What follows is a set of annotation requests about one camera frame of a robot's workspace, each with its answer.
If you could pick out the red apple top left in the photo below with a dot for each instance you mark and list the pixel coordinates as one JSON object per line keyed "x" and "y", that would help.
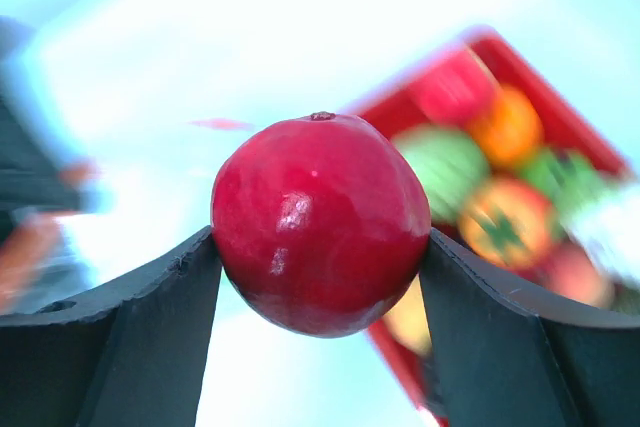
{"x": 454, "y": 89}

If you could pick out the white cauliflower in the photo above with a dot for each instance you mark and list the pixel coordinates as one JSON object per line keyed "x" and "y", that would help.
{"x": 608, "y": 232}

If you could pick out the green bell pepper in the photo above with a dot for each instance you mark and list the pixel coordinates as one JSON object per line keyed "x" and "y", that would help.
{"x": 566, "y": 177}

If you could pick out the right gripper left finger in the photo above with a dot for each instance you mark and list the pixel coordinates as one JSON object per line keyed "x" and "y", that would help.
{"x": 130, "y": 352}

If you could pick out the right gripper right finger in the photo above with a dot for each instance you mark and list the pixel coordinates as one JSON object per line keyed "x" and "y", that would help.
{"x": 511, "y": 353}

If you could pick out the orange bell pepper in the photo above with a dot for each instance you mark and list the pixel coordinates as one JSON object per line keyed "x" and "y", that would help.
{"x": 508, "y": 223}

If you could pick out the green cabbage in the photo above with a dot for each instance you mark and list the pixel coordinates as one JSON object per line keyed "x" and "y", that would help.
{"x": 449, "y": 165}

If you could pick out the red plastic tray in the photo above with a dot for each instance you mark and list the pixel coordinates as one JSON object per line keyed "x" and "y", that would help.
{"x": 393, "y": 111}

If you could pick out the clear zip top bag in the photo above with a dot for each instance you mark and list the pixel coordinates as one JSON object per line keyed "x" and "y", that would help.
{"x": 39, "y": 190}

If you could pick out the red tomato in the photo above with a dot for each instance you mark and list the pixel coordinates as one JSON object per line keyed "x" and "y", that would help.
{"x": 320, "y": 223}

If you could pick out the orange fruit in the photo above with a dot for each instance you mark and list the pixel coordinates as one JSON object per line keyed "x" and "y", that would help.
{"x": 510, "y": 132}

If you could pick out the pink peach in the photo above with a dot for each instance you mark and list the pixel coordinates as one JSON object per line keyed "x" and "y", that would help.
{"x": 569, "y": 272}

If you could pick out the yellow orange pepper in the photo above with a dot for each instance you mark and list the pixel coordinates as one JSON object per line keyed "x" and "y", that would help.
{"x": 407, "y": 321}

